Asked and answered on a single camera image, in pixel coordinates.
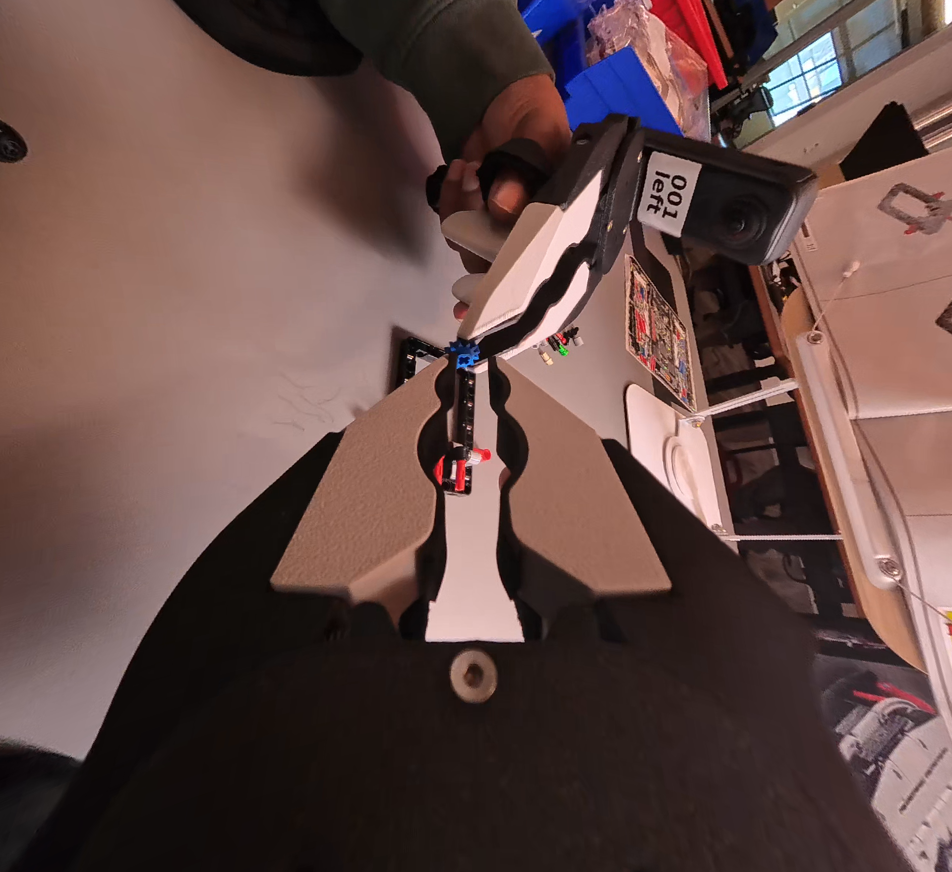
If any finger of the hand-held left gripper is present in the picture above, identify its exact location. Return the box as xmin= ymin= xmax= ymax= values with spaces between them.
xmin=475 ymin=268 xmax=594 ymax=362
xmin=455 ymin=175 xmax=603 ymax=346

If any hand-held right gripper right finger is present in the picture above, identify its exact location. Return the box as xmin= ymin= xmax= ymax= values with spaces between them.
xmin=488 ymin=357 xmax=674 ymax=623

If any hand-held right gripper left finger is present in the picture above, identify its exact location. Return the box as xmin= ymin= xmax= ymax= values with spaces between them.
xmin=269 ymin=355 xmax=456 ymax=633

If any black lego frame assembly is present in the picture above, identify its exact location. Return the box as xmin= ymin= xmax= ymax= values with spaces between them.
xmin=390 ymin=338 xmax=493 ymax=495

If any person's left forearm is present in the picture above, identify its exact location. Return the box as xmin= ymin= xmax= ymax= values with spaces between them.
xmin=122 ymin=0 xmax=555 ymax=162

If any pile of small lego pieces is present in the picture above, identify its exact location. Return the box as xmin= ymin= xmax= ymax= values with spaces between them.
xmin=532 ymin=325 xmax=585 ymax=367

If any lego sticker sheet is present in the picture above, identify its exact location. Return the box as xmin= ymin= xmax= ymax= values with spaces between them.
xmin=623 ymin=254 xmax=698 ymax=413

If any lego instruction booklet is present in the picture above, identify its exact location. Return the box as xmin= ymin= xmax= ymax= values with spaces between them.
xmin=792 ymin=146 xmax=952 ymax=635

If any lego car set box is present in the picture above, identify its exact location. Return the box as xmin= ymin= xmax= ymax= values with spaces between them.
xmin=814 ymin=630 xmax=952 ymax=872

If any person's left hand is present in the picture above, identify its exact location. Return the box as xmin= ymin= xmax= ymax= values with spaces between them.
xmin=439 ymin=76 xmax=574 ymax=322

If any blue plastic bin with bag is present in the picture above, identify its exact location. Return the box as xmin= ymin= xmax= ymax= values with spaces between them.
xmin=521 ymin=0 xmax=711 ymax=140

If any white book stand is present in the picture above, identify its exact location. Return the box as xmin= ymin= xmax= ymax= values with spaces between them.
xmin=623 ymin=258 xmax=952 ymax=672

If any clear plastic bag of parts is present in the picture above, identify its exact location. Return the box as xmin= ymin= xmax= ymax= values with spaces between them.
xmin=588 ymin=0 xmax=711 ymax=136

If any wooden edged table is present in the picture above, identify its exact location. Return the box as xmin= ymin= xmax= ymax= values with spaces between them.
xmin=751 ymin=262 xmax=867 ymax=620

